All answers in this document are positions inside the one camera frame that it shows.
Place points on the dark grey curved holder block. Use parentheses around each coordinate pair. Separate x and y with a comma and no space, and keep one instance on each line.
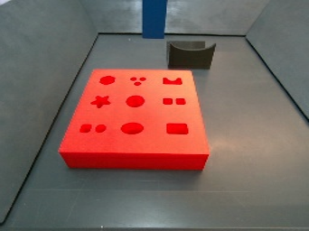
(190,55)

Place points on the blue vertical post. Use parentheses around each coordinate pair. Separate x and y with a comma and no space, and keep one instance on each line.
(154,13)

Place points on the red shape sorting block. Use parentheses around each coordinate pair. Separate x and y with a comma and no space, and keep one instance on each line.
(138,121)

